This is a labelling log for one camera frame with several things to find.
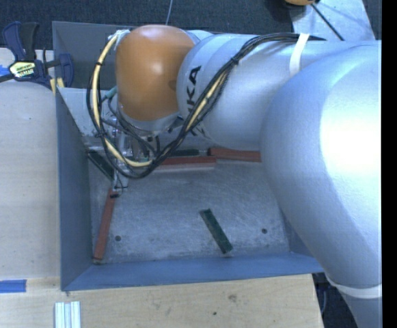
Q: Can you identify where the grey metal bin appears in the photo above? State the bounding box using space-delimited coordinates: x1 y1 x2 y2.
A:
51 20 325 292

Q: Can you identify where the dark green flat block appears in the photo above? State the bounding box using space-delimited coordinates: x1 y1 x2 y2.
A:
199 208 234 255
169 148 201 157
87 150 116 181

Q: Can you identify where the red-brown flat block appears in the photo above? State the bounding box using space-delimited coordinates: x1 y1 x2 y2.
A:
92 187 118 265
154 155 218 168
207 147 263 163

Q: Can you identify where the pale wood board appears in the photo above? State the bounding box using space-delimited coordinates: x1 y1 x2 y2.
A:
0 79 62 282

